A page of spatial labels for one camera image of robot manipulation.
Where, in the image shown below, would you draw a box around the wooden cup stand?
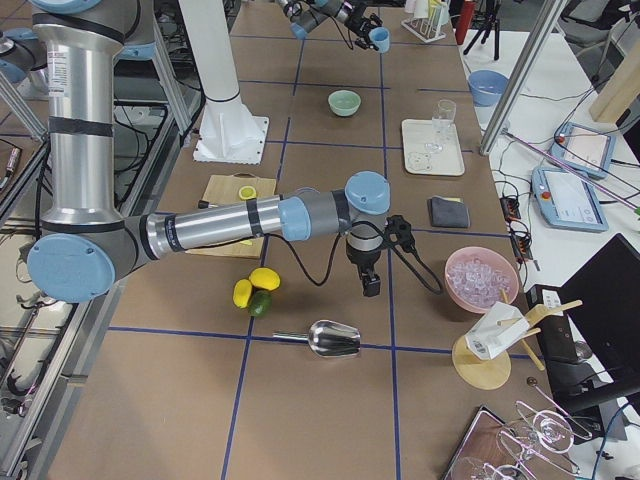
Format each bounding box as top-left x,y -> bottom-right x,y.
452,300 -> 583,390

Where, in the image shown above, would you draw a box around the white paper carton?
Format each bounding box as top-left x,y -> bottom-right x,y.
464,302 -> 530,360

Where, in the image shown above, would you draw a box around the light blue plastic cup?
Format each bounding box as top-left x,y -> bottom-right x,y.
368,27 -> 390,54

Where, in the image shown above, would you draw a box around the aluminium frame post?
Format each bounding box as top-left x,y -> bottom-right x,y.
479,0 -> 568,156

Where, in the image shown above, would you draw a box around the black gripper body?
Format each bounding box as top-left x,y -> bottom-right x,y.
346,221 -> 383,280
344,3 -> 375,48

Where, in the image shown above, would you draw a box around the white wire cup rack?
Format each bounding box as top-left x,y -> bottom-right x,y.
401,0 -> 450,44

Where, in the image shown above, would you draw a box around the black laptop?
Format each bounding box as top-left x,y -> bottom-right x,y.
526,233 -> 639,413

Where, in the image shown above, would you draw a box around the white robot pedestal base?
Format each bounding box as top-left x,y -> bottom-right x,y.
179,0 -> 269,165

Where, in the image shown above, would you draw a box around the blue bowl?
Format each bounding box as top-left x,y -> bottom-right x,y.
468,70 -> 509,107

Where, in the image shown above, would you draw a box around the grey and yellow cloth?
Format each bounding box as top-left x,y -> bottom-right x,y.
427,196 -> 470,228

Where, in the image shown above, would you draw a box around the whole lemon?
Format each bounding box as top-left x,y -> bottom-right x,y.
248,267 -> 281,291
232,279 -> 253,309

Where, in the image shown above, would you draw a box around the steel ice scoop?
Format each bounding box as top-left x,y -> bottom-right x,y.
273,319 -> 361,358

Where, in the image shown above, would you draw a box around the wooden cutting board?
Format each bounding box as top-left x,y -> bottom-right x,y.
188,174 -> 276,259

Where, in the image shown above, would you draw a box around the lemon half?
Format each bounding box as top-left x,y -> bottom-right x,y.
238,185 -> 258,201

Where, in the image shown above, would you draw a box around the steel muddler with black cap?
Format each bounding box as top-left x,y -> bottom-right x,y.
197,200 -> 218,209

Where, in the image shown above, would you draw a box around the black tripod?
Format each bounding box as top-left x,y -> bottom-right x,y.
462,0 -> 502,61

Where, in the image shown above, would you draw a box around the pink bowl of ice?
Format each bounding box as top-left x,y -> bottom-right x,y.
444,246 -> 520,314

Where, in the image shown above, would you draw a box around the green lime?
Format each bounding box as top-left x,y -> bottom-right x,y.
247,290 -> 272,318

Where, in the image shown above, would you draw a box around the wine glasses on rack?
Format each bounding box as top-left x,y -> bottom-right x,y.
442,377 -> 593,479

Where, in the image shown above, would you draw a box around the clear wine glass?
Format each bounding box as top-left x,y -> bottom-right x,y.
425,99 -> 456,153

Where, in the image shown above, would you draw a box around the cream bear tray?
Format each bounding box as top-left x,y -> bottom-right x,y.
401,119 -> 465,177

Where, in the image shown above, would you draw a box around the blue teach pendant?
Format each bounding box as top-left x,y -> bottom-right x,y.
531,167 -> 609,233
549,122 -> 616,180

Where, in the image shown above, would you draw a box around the green bowl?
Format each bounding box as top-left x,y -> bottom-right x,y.
327,90 -> 361,117

